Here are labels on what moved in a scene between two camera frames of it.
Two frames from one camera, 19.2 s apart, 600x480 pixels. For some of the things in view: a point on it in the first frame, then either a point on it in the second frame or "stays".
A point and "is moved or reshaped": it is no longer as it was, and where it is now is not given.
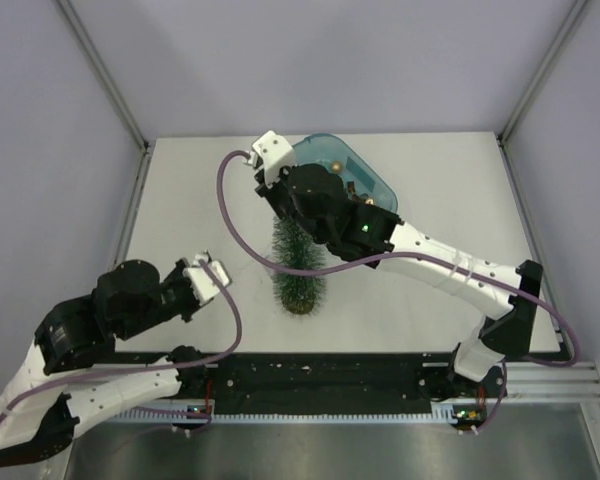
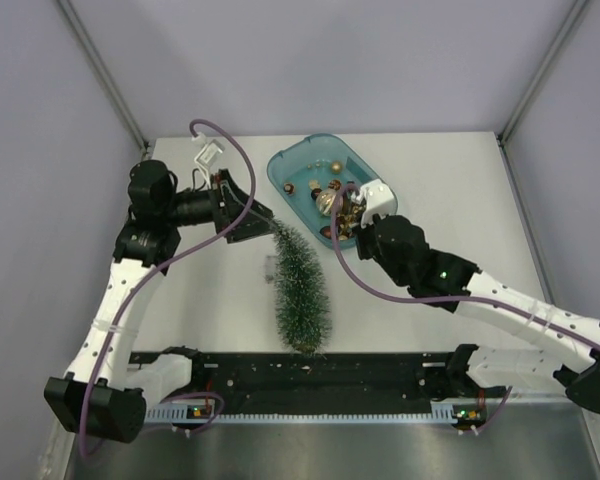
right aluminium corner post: [505, 133] stays
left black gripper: [178, 272] → [226, 194]
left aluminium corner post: [102, 69] stays
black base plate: [312, 379] stays
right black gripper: [270, 194] → [362, 234]
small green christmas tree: [293, 247] is moved or reshaped
